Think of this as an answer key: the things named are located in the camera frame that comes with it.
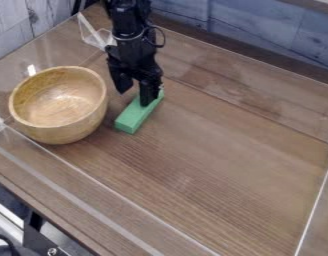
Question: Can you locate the black cable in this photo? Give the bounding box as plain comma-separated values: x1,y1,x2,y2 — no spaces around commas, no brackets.
0,232,23,256

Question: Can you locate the black metal table frame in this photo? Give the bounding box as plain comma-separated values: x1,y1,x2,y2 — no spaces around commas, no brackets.
23,211,72,256

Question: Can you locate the green rectangular block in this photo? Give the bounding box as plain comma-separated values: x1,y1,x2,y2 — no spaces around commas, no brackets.
115,91,165,134

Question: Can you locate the clear acrylic corner bracket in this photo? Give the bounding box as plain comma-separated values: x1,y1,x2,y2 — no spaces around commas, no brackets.
78,13,118,51

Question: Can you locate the clear acrylic front wall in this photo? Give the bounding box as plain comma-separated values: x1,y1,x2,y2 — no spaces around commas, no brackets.
0,125,221,256

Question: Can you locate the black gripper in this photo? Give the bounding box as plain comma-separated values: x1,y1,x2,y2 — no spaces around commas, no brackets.
106,37,163,107

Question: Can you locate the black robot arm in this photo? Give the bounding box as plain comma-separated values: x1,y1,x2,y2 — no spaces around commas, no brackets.
102,0,165,107

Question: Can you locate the wooden bowl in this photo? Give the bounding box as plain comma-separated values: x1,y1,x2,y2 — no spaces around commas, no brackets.
8,66,108,145

